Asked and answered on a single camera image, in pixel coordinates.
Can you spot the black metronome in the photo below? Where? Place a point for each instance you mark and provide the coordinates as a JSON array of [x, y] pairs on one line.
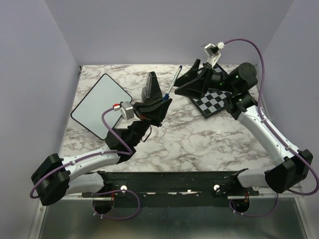
[[151, 91]]

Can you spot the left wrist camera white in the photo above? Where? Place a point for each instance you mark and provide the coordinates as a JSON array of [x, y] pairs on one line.
[[126, 110]]

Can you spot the black grey chessboard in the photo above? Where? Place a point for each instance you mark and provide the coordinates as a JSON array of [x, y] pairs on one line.
[[211, 103]]

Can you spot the blue whiteboard marker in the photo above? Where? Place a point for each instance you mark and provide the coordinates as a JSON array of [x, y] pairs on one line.
[[166, 95]]

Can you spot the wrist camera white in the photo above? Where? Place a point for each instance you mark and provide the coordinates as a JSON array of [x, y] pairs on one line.
[[213, 52], [126, 110]]

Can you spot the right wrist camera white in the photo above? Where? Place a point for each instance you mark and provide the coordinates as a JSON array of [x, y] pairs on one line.
[[213, 52]]

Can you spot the whiteboard with black frame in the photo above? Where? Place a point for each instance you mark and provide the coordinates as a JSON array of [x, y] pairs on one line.
[[103, 95]]

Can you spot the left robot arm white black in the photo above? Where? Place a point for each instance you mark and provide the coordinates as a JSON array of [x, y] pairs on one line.
[[51, 179]]

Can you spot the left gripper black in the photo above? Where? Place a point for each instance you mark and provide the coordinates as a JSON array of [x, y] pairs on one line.
[[147, 114]]

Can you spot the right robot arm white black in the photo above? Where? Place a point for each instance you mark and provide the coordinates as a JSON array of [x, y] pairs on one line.
[[290, 163]]

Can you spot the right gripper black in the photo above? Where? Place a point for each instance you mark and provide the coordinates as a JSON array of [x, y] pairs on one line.
[[195, 87]]

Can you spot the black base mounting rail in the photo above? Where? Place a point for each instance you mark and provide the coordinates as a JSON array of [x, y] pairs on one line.
[[169, 189]]

